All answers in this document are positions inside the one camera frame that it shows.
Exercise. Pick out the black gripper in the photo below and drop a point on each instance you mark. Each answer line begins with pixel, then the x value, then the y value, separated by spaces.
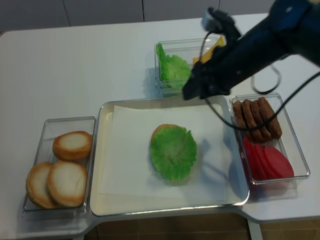
pixel 229 66

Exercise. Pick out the green lettuce leaf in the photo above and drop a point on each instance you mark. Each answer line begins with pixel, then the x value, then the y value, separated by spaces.
pixel 174 70
pixel 174 160

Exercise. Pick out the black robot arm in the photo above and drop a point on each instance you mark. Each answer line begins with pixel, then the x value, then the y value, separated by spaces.
pixel 292 27

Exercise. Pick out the upright yellow cheese slice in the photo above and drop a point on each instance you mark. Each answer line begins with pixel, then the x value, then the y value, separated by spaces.
pixel 212 52

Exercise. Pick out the flat yellow cheese slices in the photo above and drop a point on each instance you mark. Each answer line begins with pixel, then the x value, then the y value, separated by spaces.
pixel 195 60

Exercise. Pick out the clear lettuce cheese container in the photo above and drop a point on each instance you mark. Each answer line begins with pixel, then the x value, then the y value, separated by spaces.
pixel 186 49

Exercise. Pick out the bun half on tray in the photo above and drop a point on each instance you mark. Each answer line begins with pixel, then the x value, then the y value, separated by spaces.
pixel 162 135

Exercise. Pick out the clear patty tomato container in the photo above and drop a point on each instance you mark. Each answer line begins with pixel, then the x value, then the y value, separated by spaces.
pixel 287 144

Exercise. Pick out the red tomato slices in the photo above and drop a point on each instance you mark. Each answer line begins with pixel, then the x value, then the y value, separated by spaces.
pixel 266 162

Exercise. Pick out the white metal tray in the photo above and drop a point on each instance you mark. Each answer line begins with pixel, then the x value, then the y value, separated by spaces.
pixel 109 205

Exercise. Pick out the white paper sheet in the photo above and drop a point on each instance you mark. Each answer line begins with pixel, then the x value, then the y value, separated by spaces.
pixel 129 170

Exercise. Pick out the upper bun half in container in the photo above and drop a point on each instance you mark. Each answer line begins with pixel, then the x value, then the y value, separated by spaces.
pixel 72 146

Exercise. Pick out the bun half in container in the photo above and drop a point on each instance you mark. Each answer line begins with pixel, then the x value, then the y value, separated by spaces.
pixel 36 186
pixel 72 146
pixel 66 183

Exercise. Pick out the front bun half in container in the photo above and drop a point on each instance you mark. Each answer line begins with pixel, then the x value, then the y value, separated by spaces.
pixel 66 183

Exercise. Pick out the clear bun container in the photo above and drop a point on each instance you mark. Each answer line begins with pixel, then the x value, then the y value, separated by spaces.
pixel 53 128

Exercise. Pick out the left bun half in container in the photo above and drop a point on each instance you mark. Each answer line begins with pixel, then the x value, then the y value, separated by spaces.
pixel 36 186

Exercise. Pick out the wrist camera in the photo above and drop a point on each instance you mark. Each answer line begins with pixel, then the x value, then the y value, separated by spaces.
pixel 221 23

